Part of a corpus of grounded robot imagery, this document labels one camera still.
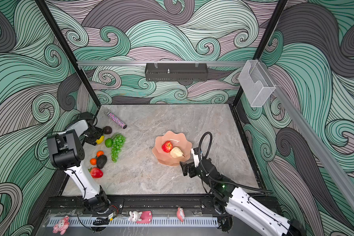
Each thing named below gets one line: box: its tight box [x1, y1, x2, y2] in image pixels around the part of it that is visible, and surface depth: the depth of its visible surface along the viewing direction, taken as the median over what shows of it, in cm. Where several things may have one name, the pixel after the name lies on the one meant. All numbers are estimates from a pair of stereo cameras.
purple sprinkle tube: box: [104, 109, 128, 129], surface depth 109 cm
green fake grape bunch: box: [111, 132, 126, 163], surface depth 94 cm
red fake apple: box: [161, 140, 174, 153], surface depth 91 cm
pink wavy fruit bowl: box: [151, 130, 193, 167], surface depth 92 cm
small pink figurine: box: [176, 205, 186, 223], surface depth 68 cm
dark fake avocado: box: [96, 154, 108, 169], surface depth 87 cm
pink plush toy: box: [52, 215, 70, 236], surface depth 67 cm
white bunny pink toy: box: [128, 210, 153, 225], surface depth 69 cm
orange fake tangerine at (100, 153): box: [95, 150, 105, 157], surface depth 92 cm
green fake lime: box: [104, 137, 113, 148], surface depth 97 cm
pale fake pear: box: [169, 147, 185, 158], surface depth 89 cm
